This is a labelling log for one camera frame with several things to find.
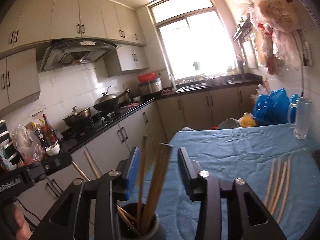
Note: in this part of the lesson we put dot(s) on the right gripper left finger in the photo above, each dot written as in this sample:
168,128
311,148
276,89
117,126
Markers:
69,217

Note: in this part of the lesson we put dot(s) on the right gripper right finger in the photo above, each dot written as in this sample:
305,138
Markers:
247,216

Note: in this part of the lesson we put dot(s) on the black perforated utensil holder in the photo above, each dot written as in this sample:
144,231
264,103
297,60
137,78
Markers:
132,227

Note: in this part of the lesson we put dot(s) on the kitchen window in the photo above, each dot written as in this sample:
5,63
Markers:
194,39

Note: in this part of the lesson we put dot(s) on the left hand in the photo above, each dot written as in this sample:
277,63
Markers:
23,232

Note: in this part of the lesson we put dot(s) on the clear plastic bag on counter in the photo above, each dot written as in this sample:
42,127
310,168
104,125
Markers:
27,144

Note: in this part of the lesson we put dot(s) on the white bowl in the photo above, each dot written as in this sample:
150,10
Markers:
53,150

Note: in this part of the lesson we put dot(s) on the dark sauce bottle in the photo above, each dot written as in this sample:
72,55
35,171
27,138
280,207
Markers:
48,131

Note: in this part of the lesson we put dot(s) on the black countertop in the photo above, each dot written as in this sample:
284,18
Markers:
76,137

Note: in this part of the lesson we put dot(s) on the blue towel table cover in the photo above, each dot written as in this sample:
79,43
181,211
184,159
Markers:
246,153

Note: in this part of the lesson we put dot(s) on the black smartphone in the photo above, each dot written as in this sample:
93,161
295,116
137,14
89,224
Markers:
316,156

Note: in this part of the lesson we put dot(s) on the yellow bag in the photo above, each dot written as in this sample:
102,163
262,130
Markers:
247,120

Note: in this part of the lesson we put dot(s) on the lower base cabinets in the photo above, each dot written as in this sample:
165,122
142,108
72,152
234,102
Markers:
160,121

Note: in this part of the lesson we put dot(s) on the clear glass mug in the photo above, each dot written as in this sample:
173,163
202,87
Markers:
301,124

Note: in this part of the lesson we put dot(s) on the black wok with lid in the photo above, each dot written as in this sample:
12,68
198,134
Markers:
108,102

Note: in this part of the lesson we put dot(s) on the range hood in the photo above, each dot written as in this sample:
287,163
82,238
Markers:
75,51

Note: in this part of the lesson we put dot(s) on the red basin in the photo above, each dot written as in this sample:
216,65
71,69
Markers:
147,77

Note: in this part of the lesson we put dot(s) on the hanging plastic bags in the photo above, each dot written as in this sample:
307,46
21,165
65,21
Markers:
274,22

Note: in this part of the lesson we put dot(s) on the upper wall cabinets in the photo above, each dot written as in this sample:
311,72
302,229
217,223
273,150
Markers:
44,35

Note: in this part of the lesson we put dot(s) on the wall dish rack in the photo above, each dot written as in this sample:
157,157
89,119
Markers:
243,30

